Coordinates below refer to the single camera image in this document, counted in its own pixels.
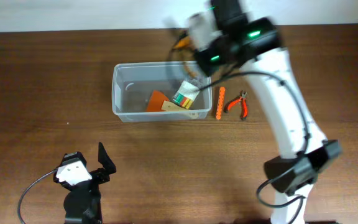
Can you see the orange perforated bar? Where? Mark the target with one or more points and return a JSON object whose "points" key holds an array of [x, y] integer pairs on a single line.
{"points": [[220, 102]]}

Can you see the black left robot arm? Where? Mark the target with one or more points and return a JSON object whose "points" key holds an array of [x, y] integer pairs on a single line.
{"points": [[83, 203]]}

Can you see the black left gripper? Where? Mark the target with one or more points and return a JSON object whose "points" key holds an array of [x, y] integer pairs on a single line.
{"points": [[95, 177]]}

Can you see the orange scraper wooden handle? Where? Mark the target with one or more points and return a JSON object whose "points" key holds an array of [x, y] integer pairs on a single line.
{"points": [[159, 102]]}

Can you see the clear box of bits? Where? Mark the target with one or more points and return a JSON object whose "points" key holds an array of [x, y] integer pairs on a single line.
{"points": [[186, 95]]}

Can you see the orange black long-nose pliers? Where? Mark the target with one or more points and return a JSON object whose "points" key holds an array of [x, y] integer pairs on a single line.
{"points": [[184, 48]]}

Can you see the clear plastic storage container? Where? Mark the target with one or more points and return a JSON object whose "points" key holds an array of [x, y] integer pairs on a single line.
{"points": [[133, 84]]}

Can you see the red handled cutting pliers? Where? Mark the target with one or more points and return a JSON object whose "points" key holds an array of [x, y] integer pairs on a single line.
{"points": [[241, 98]]}

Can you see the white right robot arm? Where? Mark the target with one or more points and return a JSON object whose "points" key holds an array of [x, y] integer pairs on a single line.
{"points": [[254, 50]]}

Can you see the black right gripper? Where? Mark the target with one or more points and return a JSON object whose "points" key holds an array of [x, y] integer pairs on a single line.
{"points": [[204, 64]]}

